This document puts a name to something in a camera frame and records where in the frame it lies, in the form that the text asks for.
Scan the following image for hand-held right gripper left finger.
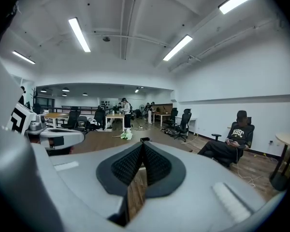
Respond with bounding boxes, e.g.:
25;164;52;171
48;141;144;225

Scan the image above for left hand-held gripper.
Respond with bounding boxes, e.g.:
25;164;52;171
6;102;86;150

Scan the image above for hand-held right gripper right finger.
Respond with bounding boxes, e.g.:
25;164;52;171
129;141;267;232

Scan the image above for coat rack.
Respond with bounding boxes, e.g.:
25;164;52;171
29;87;38;106

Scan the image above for wooden desk white legs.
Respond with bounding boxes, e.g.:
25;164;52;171
43;112;70;129
104;113;125;132
153;111;173;128

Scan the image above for green white bundle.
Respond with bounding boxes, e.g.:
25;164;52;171
112;128;134;141

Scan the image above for black metal railing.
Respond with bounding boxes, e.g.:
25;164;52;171
33;105;115;121

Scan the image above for standing fan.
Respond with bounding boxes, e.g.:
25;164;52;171
138;103;146;121

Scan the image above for white cable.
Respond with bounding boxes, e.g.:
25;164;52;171
235;148;257;187

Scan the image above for yellow cable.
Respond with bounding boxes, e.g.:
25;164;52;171
181;133;199;145

